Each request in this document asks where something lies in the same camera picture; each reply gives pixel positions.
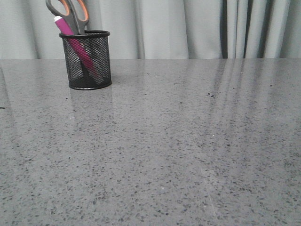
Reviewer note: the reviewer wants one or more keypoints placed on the grey and orange scissors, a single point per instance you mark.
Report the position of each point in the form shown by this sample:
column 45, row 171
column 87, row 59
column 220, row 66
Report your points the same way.
column 71, row 16

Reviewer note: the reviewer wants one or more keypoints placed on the magenta pen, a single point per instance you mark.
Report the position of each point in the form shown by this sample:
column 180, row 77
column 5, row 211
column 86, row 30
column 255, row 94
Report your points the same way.
column 77, row 46

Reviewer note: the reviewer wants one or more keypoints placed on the black mesh pen cup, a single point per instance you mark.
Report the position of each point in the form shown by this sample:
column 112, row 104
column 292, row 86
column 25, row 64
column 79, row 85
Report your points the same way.
column 95, row 42

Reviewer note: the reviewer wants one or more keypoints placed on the grey curtain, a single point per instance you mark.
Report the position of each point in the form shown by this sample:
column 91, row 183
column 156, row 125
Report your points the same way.
column 167, row 29

